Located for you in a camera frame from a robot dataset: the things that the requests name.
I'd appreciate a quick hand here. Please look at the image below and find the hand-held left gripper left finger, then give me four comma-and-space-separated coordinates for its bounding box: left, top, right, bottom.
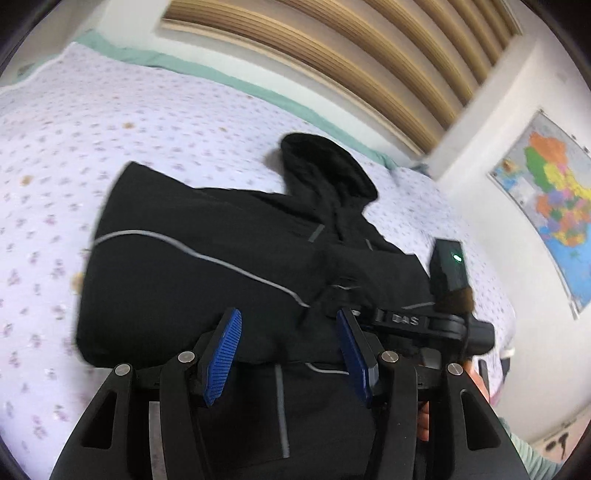
48, 308, 243, 480

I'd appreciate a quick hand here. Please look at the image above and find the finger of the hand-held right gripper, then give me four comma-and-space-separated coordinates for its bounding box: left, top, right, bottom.
352, 307, 468, 346

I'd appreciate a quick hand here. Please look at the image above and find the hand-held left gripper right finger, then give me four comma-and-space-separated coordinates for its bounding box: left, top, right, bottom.
335, 308, 531, 480

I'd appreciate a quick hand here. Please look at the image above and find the black hooded jacket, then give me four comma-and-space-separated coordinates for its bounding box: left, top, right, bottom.
75, 133, 467, 480

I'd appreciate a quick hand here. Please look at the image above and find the person's right forearm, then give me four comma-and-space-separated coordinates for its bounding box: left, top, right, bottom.
498, 414, 570, 480

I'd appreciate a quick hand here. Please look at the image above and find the person's right hand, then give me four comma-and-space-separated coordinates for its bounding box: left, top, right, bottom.
416, 362, 491, 443

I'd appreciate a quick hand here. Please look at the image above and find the striped window blind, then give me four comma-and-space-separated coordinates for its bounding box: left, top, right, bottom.
161, 0, 526, 157

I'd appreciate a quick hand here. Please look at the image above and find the floral quilted blanket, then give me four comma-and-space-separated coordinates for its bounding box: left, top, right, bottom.
0, 41, 519, 446

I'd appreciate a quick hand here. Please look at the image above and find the green bed sheet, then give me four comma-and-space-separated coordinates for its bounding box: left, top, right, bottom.
73, 28, 403, 175

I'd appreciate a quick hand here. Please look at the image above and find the colourful wall map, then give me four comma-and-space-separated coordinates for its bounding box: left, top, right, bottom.
488, 108, 591, 320

